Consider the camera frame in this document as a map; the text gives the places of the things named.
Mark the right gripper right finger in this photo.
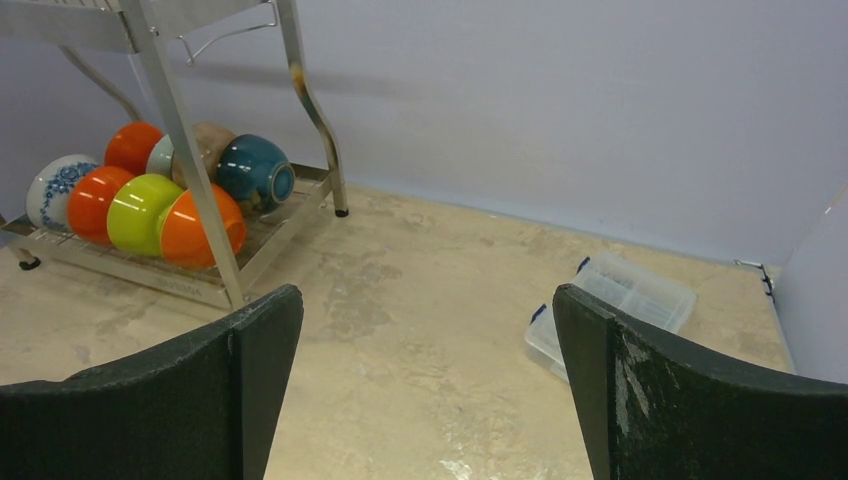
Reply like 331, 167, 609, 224
552, 284, 847, 479

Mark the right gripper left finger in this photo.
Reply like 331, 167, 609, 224
1, 285, 304, 479

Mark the metal two-tier dish rack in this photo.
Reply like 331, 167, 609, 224
1, 1, 349, 309

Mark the clear plastic organizer box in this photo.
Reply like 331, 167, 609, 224
524, 252, 696, 381

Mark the front orange bowl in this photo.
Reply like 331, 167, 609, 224
157, 184, 248, 270

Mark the lime green bowl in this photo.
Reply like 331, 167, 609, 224
107, 173, 183, 257

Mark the front red-orange bowl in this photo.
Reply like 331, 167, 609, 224
67, 166, 135, 247

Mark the red-orange bowl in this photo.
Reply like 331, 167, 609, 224
103, 121, 164, 176
67, 166, 135, 247

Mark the teal blue bowl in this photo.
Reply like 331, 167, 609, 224
214, 134, 296, 217

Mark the pale green bowl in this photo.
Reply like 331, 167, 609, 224
145, 135, 175, 178

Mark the white blue floral bowl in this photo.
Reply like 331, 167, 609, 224
25, 154, 100, 233

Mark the brown speckled bowl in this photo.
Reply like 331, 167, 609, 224
169, 121, 236, 189

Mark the rear red-orange bowl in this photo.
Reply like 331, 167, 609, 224
103, 121, 164, 176

